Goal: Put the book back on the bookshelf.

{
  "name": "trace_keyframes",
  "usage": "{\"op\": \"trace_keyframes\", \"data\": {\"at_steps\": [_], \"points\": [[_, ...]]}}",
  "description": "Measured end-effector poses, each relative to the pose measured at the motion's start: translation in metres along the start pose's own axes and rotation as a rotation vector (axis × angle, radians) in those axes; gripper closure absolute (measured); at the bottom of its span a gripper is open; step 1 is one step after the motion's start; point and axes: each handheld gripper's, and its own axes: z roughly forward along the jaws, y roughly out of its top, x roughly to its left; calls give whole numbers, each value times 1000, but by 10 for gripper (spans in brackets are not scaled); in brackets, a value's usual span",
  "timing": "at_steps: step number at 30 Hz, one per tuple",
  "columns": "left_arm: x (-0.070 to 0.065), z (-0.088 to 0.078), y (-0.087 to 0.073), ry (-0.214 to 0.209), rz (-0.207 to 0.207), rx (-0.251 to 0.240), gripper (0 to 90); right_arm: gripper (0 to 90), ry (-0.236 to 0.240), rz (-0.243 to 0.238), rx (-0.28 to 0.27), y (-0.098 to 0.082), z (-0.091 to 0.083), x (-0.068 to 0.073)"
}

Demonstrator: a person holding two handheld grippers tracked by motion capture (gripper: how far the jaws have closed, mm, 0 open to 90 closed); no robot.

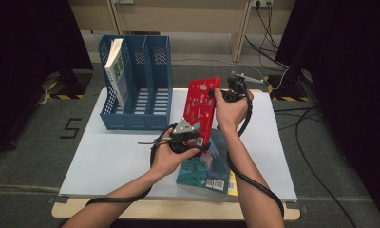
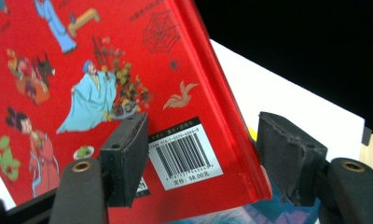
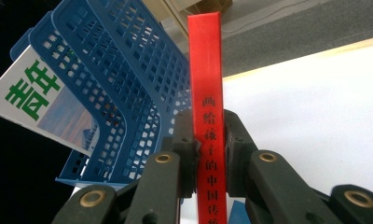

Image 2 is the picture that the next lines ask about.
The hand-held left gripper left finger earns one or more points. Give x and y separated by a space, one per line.
82 193

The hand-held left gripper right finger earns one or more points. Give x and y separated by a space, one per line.
299 168

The black curtain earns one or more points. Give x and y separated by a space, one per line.
299 31

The yellow book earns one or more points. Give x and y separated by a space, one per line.
252 133

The white board sheet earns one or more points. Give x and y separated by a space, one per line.
284 99

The red illustrated book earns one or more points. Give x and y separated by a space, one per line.
82 46

